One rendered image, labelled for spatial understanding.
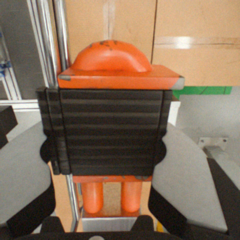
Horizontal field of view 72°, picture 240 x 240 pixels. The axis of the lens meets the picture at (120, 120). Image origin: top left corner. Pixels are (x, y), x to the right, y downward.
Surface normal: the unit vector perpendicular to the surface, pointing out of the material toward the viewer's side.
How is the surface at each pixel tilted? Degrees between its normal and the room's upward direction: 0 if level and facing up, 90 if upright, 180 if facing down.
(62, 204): 0
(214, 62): 0
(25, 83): 0
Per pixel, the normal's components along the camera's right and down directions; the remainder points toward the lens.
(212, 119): 0.04, 0.45
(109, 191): 0.03, -0.89
